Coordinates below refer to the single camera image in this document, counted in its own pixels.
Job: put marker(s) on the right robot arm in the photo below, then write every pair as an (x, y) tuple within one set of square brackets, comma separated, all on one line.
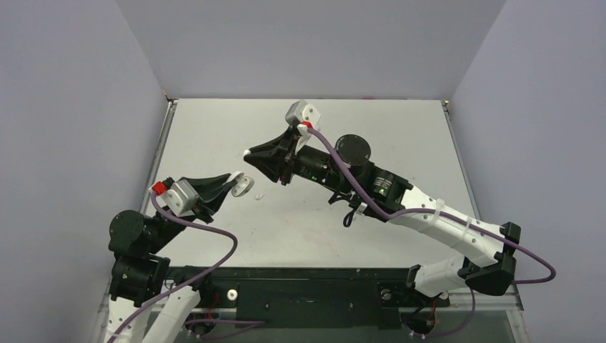
[(485, 259)]

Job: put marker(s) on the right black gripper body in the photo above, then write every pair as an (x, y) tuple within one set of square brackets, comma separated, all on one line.
[(289, 161)]

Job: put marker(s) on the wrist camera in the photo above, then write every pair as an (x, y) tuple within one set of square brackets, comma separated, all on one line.
[(303, 116), (180, 197)]

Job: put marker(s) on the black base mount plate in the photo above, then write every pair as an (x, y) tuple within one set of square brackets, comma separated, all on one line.
[(318, 298)]

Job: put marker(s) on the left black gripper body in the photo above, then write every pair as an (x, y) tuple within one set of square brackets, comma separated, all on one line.
[(204, 207)]

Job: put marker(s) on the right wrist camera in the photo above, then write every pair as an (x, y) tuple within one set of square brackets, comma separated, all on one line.
[(303, 116)]

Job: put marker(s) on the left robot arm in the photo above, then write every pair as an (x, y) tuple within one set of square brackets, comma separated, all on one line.
[(140, 310)]

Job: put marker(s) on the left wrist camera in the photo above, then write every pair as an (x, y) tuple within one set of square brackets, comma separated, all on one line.
[(180, 197)]

